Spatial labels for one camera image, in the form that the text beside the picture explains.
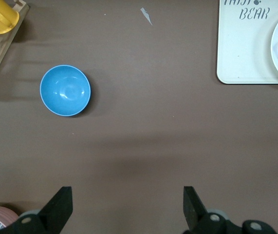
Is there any cream bear print tray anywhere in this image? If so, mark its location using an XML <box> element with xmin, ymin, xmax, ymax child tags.
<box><xmin>216</xmin><ymin>0</ymin><xmax>278</xmax><ymax>85</ymax></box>

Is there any small grey paper scrap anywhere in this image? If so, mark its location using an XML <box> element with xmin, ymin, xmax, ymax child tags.
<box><xmin>140</xmin><ymin>7</ymin><xmax>153</xmax><ymax>25</ymax></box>

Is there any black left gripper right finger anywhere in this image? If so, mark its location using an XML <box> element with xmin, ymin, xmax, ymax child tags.
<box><xmin>184</xmin><ymin>186</ymin><xmax>237</xmax><ymax>234</ymax></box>

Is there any blue bowl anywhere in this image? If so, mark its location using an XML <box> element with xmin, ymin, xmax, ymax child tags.
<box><xmin>39</xmin><ymin>64</ymin><xmax>92</xmax><ymax>117</ymax></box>

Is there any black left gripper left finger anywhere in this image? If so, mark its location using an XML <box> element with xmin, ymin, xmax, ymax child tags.
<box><xmin>9</xmin><ymin>186</ymin><xmax>74</xmax><ymax>234</ymax></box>

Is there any pink bowl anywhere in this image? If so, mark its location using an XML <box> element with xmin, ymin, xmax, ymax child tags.
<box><xmin>0</xmin><ymin>206</ymin><xmax>20</xmax><ymax>234</ymax></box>

